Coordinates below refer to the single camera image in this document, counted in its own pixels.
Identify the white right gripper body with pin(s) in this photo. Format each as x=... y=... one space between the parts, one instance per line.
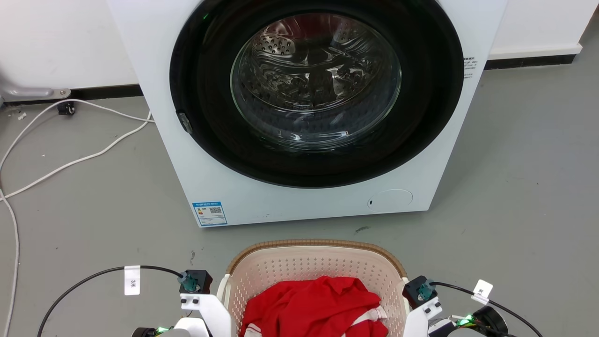
x=416 y=323

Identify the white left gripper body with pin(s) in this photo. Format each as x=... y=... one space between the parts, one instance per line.
x=213 y=311

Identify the beige plastic laundry basket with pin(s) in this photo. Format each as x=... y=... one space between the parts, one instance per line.
x=299 y=264

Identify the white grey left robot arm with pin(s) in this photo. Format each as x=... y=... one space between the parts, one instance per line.
x=187 y=327

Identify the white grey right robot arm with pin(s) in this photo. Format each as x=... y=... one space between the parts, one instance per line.
x=489 y=320

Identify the red garment with white trim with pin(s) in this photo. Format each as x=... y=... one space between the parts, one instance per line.
x=309 y=304

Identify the blue energy label sticker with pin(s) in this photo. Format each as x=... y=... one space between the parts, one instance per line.
x=209 y=214

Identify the round white filter cover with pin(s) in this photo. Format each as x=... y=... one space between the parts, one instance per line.
x=390 y=200

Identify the black round washer door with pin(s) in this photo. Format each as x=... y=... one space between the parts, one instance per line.
x=206 y=117

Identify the white front-load washing machine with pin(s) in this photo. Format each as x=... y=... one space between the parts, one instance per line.
x=159 y=70

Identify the black caster wheel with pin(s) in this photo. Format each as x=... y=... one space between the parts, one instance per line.
x=66 y=108

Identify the white text warning sticker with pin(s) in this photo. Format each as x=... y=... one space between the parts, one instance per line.
x=469 y=67

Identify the grey metal furniture leg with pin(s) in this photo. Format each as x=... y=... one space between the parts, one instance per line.
x=32 y=92

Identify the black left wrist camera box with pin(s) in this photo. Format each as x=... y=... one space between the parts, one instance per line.
x=200 y=281

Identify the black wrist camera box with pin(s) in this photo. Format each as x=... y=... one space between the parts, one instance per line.
x=412 y=290
x=200 y=281

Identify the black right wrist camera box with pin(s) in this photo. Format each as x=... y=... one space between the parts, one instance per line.
x=412 y=290

